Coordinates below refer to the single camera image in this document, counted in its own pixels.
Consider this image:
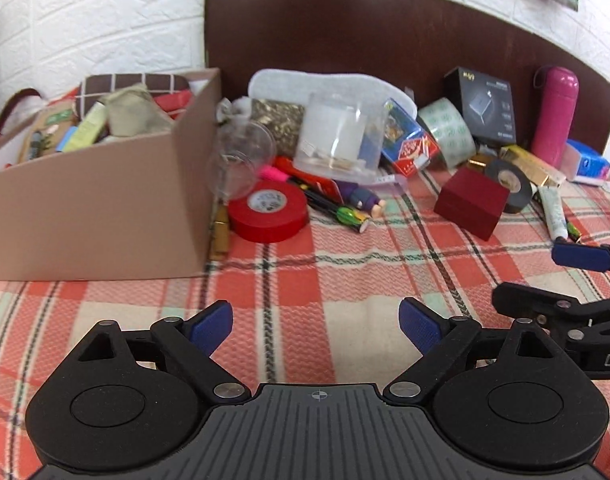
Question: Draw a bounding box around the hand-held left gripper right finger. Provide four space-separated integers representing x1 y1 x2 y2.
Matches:
383 297 561 401

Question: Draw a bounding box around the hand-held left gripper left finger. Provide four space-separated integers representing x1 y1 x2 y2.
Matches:
77 301 248 401

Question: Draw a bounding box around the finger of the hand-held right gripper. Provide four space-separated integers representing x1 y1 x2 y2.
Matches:
492 282 610 333
552 242 610 276

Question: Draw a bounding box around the tan cardboard box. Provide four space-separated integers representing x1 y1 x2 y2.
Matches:
0 67 222 281

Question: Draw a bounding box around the olive cloth pouch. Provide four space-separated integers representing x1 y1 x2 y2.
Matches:
105 85 176 138

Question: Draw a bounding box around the brown grid glasses case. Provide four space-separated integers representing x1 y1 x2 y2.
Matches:
77 74 191 111

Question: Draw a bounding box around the white cream tube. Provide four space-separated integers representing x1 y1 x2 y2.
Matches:
538 185 568 241

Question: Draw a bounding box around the black tape roll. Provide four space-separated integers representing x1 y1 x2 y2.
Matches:
484 158 535 215

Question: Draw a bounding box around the blue tissue pack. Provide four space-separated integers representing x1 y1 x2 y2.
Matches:
565 140 610 185

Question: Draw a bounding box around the brass lighter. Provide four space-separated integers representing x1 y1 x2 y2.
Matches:
210 205 231 261

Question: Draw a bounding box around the plaid tablecloth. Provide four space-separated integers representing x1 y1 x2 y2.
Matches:
0 160 610 476

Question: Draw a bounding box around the gold box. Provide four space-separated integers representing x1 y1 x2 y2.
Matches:
499 145 567 186

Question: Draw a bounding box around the dark red box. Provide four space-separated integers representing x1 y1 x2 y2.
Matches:
433 167 508 240

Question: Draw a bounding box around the red tape roll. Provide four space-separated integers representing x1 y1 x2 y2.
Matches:
228 180 309 243

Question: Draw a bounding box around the small purple figure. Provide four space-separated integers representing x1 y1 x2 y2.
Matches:
342 182 388 218

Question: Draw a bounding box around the pink thermos bottle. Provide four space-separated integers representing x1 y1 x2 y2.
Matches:
532 65 580 167

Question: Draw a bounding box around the pink highlighter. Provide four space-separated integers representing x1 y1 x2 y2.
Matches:
259 164 291 183

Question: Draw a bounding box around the clear plastic cup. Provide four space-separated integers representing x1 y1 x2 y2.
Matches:
206 121 277 200

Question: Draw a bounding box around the black product box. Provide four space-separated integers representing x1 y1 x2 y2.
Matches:
444 66 517 145

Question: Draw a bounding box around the blue red card box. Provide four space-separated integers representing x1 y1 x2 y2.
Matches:
380 98 440 179

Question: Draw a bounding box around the clear tape roll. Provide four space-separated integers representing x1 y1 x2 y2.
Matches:
417 99 477 170

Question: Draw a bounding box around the clear jar with white candle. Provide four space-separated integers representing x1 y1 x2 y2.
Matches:
292 92 386 186

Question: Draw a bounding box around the dried flower pouch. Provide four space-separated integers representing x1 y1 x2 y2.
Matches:
250 99 306 153

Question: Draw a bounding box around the red flat box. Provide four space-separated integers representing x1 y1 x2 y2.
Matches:
152 91 193 113

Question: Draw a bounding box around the yellow green tube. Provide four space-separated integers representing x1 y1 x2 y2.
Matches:
57 101 108 153

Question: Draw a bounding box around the white insole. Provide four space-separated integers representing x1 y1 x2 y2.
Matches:
248 69 418 116

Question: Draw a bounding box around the green tea packet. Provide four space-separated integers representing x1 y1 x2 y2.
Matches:
17 107 80 163

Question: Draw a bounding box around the dark wooden headboard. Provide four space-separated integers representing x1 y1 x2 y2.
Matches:
204 0 610 161

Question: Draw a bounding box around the white bag with red handles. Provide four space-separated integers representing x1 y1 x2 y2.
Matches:
0 88 78 146

